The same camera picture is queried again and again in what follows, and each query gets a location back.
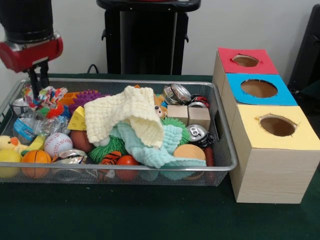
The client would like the purple spiky ball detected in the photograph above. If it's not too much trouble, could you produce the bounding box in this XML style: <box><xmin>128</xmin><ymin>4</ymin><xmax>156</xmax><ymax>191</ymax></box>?
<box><xmin>67</xmin><ymin>89</ymin><xmax>108</xmax><ymax>113</ymax></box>

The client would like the orange toy basketball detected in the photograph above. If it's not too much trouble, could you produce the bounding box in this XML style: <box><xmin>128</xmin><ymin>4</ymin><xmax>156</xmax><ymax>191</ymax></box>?
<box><xmin>21</xmin><ymin>149</ymin><xmax>53</xmax><ymax>180</ymax></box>

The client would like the yellow cheese wedge toy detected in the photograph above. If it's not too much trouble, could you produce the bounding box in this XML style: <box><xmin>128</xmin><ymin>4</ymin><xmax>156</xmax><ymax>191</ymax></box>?
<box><xmin>66</xmin><ymin>105</ymin><xmax>88</xmax><ymax>131</ymax></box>

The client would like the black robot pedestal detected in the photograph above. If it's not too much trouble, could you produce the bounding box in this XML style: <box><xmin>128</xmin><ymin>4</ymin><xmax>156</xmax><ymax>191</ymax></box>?
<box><xmin>96</xmin><ymin>0</ymin><xmax>202</xmax><ymax>75</ymax></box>

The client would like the wooden box with three holes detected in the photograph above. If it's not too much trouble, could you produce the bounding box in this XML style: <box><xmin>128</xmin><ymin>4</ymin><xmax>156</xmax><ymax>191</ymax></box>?
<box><xmin>212</xmin><ymin>47</ymin><xmax>320</xmax><ymax>205</ymax></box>

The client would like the orange sponge disc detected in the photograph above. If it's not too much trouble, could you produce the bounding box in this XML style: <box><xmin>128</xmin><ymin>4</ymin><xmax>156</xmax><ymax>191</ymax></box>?
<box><xmin>173</xmin><ymin>144</ymin><xmax>207</xmax><ymax>161</ymax></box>

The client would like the black upright panel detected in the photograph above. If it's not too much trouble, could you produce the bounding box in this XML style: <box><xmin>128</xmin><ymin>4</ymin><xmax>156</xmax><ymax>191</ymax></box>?
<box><xmin>287</xmin><ymin>3</ymin><xmax>320</xmax><ymax>87</ymax></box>

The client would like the black can silver top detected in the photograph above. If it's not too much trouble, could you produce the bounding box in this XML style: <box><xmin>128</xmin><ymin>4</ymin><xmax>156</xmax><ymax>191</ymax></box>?
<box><xmin>186</xmin><ymin>124</ymin><xmax>215</xmax><ymax>148</ymax></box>

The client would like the cream waffle cloth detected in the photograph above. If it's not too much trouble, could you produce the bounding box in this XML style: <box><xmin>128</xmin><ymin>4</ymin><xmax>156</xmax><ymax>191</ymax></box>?
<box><xmin>83</xmin><ymin>85</ymin><xmax>165</xmax><ymax>148</ymax></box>

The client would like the black cable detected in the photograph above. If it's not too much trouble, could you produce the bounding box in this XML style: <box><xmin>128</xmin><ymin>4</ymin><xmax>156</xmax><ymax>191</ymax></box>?
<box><xmin>86</xmin><ymin>64</ymin><xmax>100</xmax><ymax>75</ymax></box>

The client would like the dark green side tablecloth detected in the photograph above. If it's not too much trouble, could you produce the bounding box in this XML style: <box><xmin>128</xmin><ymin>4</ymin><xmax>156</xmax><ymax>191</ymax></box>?
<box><xmin>296</xmin><ymin>81</ymin><xmax>320</xmax><ymax>95</ymax></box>

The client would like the colourful fabric knot toy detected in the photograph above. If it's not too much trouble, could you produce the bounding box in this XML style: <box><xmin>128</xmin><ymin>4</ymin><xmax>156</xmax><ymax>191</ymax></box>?
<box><xmin>21</xmin><ymin>85</ymin><xmax>69</xmax><ymax>111</ymax></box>

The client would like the light blue waffle cloth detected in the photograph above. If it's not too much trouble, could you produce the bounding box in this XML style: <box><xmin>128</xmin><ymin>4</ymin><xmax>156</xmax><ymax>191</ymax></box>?
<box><xmin>108</xmin><ymin>121</ymin><xmax>208</xmax><ymax>169</ymax></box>

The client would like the silver mesh bin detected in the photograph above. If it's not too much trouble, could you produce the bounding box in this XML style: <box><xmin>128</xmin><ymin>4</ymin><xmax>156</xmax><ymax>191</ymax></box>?
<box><xmin>0</xmin><ymin>77</ymin><xmax>238</xmax><ymax>187</ymax></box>

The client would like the white toy baseball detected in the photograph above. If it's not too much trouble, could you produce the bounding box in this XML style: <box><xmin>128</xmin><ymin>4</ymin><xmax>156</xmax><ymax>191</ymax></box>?
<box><xmin>44</xmin><ymin>132</ymin><xmax>74</xmax><ymax>158</ymax></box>

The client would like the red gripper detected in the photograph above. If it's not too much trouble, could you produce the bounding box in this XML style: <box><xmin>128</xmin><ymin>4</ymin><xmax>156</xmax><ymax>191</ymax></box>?
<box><xmin>0</xmin><ymin>37</ymin><xmax>64</xmax><ymax>100</ymax></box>

